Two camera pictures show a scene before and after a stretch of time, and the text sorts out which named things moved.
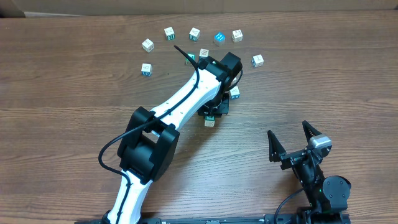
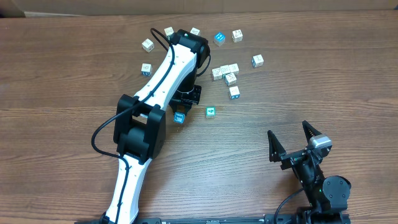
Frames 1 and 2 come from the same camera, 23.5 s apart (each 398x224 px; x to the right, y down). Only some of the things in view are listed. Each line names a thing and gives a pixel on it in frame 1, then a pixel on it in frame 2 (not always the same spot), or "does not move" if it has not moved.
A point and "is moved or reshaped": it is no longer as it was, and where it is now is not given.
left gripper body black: x=213 y=111 to x=186 y=96
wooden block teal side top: x=194 y=33 does not move
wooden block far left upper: x=148 y=45 does not move
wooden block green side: x=170 y=33 does not move
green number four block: x=209 y=121 is moved or reshaped
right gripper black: x=296 y=155 does not move
